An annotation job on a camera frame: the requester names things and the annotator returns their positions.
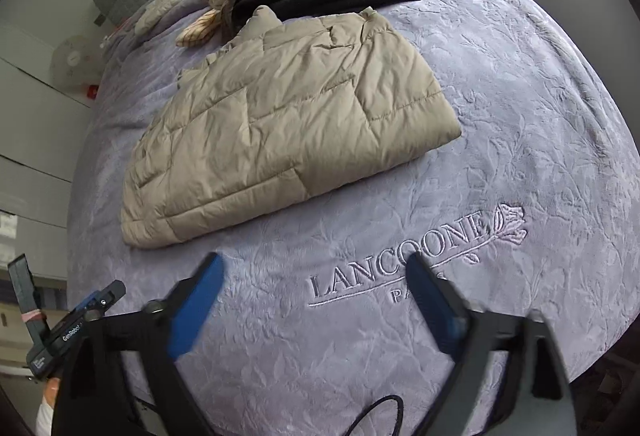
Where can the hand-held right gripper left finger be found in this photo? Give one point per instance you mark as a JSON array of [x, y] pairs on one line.
[[197, 311]]

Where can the white electric fan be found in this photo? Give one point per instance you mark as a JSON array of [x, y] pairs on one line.
[[75, 61]]

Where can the person's left forearm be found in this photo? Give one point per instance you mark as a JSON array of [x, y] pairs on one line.
[[50, 381]]

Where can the purple embossed blanket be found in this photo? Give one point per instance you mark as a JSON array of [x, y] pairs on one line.
[[525, 116]]

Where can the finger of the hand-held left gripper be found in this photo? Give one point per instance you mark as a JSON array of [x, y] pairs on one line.
[[86, 305], [111, 293]]

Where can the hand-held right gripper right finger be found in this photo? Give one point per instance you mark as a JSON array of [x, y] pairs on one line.
[[435, 306]]

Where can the beige puffer jacket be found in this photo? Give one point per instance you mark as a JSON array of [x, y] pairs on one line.
[[280, 126]]

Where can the small red box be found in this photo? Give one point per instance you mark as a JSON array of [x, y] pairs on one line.
[[93, 91]]

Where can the white wardrobe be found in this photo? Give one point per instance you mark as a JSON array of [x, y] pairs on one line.
[[35, 131]]

